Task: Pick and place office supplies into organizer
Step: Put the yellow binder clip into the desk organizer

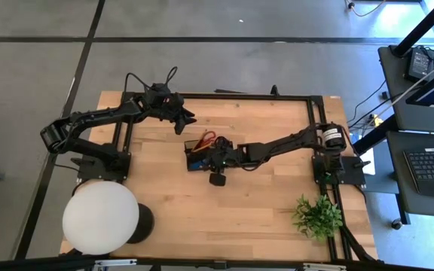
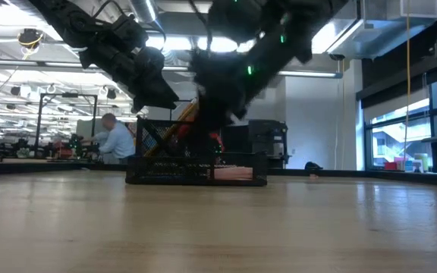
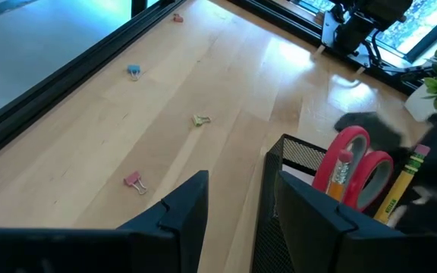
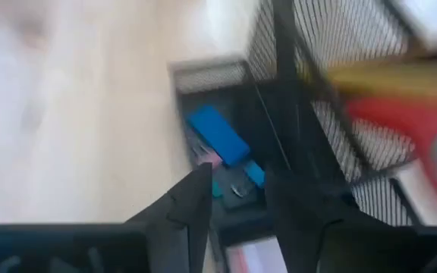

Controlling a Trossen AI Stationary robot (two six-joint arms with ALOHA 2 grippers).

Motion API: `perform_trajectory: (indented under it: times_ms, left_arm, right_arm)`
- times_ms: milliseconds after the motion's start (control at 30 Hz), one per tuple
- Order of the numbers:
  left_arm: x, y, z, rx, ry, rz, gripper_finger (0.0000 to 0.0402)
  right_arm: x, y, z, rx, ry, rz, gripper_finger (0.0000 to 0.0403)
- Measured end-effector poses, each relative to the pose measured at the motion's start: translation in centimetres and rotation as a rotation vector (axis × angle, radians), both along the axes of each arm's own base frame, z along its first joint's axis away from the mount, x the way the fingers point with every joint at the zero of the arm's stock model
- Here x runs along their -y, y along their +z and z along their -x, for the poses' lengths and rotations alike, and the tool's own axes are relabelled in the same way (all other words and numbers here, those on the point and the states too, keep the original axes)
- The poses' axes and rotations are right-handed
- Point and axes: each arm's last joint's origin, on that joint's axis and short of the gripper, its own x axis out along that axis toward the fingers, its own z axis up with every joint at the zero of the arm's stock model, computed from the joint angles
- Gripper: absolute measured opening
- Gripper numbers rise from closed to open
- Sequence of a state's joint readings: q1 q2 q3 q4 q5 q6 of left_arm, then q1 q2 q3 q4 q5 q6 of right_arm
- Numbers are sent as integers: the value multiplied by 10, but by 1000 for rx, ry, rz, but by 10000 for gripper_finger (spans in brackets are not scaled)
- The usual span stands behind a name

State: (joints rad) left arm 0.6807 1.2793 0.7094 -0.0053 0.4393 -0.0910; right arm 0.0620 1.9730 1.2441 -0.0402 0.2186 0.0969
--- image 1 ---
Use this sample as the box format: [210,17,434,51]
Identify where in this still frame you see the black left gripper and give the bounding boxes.
[143,83,198,136]

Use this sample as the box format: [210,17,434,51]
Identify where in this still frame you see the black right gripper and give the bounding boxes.
[201,135,249,188]

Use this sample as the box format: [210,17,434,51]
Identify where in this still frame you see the red-handled scissors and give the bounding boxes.
[191,130,219,152]

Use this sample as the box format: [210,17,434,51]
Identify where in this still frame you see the black mesh desk organizer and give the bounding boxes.
[184,138,237,173]

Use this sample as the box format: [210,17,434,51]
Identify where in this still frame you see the black rig crossbar with brackets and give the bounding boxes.
[0,254,434,271]

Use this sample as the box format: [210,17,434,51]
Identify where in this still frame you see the green artificial plant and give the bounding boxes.
[292,193,344,242]

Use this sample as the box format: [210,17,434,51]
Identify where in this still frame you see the white globe table lamp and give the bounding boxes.
[61,179,155,256]

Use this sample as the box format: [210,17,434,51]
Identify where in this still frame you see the white paper sheet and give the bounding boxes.
[360,147,377,176]

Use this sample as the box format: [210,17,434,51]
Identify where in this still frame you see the dark grey side desk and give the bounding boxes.
[377,44,434,136]

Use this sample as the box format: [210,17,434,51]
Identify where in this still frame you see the grey desk with laptop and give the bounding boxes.
[385,129,434,220]

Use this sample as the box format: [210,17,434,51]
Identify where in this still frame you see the black laptop keyboard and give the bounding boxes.
[402,147,434,200]

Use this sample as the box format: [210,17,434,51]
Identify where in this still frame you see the thin white strip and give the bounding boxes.
[374,54,434,117]

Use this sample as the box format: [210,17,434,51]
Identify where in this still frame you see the black power box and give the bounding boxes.
[404,46,434,83]

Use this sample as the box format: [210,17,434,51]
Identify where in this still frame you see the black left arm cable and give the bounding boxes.
[124,65,179,93]

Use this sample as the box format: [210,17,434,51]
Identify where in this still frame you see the black floor cables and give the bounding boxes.
[347,80,391,131]

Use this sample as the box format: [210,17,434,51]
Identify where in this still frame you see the yellowish floor cable with plug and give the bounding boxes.
[346,0,387,18]

